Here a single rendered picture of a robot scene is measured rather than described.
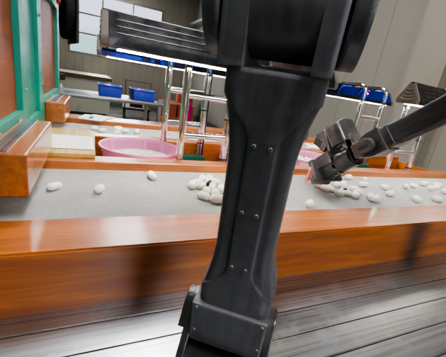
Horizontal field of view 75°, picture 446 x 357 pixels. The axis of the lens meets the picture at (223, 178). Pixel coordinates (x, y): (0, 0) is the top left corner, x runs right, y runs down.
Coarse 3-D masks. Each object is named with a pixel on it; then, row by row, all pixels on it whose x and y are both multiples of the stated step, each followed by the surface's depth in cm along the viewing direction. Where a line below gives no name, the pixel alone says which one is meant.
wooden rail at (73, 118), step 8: (72, 120) 131; (80, 120) 132; (88, 120) 134; (104, 120) 136; (112, 120) 139; (120, 120) 143; (128, 120) 147; (136, 120) 150; (144, 128) 145; (152, 128) 146; (160, 128) 148; (168, 128) 149; (176, 128) 151; (192, 128) 154; (208, 128) 163; (216, 128) 168
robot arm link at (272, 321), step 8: (192, 288) 29; (192, 296) 28; (184, 304) 28; (192, 304) 28; (184, 312) 28; (272, 312) 27; (184, 320) 28; (272, 320) 27; (184, 328) 27; (272, 328) 26; (184, 336) 27; (272, 336) 26; (184, 344) 27; (192, 344) 28; (200, 344) 29; (208, 344) 29; (264, 344) 26; (176, 352) 27; (184, 352) 27; (192, 352) 28; (200, 352) 28; (208, 352) 28; (216, 352) 28; (224, 352) 28; (264, 352) 26
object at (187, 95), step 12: (192, 72) 84; (192, 96) 86; (204, 96) 88; (216, 96) 89; (180, 120) 88; (180, 132) 88; (192, 132) 91; (228, 132) 94; (180, 144) 90; (180, 156) 91
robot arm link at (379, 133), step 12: (444, 96) 58; (420, 108) 62; (432, 108) 60; (444, 108) 58; (396, 120) 65; (408, 120) 64; (420, 120) 62; (432, 120) 60; (444, 120) 59; (372, 132) 69; (384, 132) 67; (396, 132) 65; (408, 132) 64; (420, 132) 62; (384, 144) 67; (396, 144) 66; (372, 156) 69
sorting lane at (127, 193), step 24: (48, 192) 60; (72, 192) 62; (120, 192) 66; (144, 192) 68; (168, 192) 70; (192, 192) 72; (312, 192) 88; (384, 192) 100; (408, 192) 106; (432, 192) 111; (0, 216) 48; (24, 216) 50; (48, 216) 51; (72, 216) 52; (96, 216) 53; (120, 216) 55
